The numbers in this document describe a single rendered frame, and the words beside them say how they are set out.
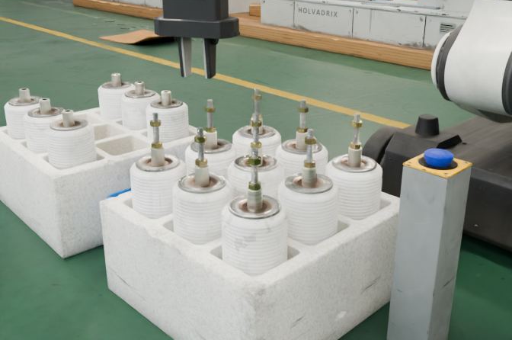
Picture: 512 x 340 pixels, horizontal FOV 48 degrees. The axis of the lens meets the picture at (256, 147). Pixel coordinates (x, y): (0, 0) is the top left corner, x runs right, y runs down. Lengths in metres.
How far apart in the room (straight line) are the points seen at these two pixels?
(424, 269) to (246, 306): 0.27
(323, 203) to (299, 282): 0.12
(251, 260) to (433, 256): 0.26
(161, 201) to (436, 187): 0.44
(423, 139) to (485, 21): 0.32
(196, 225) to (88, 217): 0.40
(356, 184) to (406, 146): 0.34
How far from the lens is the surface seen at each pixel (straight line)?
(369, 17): 3.23
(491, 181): 1.18
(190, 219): 0.88
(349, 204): 0.97
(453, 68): 1.05
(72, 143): 1.20
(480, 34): 1.06
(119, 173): 1.23
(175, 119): 1.31
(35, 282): 1.19
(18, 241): 1.35
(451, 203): 0.84
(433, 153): 0.84
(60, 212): 1.20
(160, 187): 0.96
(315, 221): 0.88
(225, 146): 1.05
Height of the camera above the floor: 0.61
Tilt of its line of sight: 20 degrees down
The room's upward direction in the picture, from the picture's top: straight up
